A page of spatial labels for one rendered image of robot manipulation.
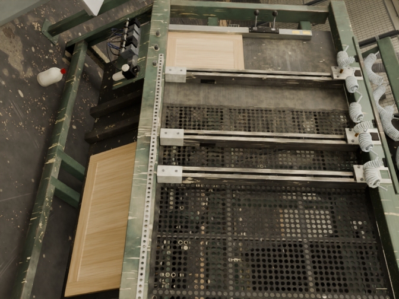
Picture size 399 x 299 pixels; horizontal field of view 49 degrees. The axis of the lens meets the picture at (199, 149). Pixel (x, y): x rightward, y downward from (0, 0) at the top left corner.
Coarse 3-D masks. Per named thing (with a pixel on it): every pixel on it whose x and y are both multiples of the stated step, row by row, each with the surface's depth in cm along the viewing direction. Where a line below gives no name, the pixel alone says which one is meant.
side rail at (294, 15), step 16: (176, 0) 300; (176, 16) 305; (192, 16) 305; (208, 16) 305; (224, 16) 305; (240, 16) 304; (272, 16) 304; (288, 16) 304; (304, 16) 304; (320, 16) 304
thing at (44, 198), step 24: (120, 24) 318; (72, 48) 336; (96, 48) 335; (72, 72) 305; (72, 96) 294; (120, 96) 305; (96, 120) 303; (120, 120) 290; (168, 120) 268; (96, 144) 289; (120, 144) 278; (48, 168) 260; (48, 192) 250; (168, 192) 390; (48, 216) 246; (72, 240) 253; (24, 264) 226; (168, 264) 348; (24, 288) 218
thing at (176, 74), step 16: (176, 80) 262; (192, 80) 262; (208, 80) 261; (224, 80) 261; (240, 80) 261; (256, 80) 261; (272, 80) 261; (288, 80) 261; (304, 80) 260; (320, 80) 260; (336, 80) 260
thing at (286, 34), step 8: (184, 32) 286; (192, 32) 286; (200, 32) 286; (208, 32) 286; (216, 32) 286; (224, 32) 286; (232, 32) 286; (240, 32) 286; (248, 32) 286; (280, 32) 287; (288, 32) 288
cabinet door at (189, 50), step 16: (176, 32) 286; (176, 48) 278; (192, 48) 279; (208, 48) 279; (224, 48) 280; (240, 48) 280; (176, 64) 270; (192, 64) 270; (208, 64) 271; (224, 64) 272; (240, 64) 272
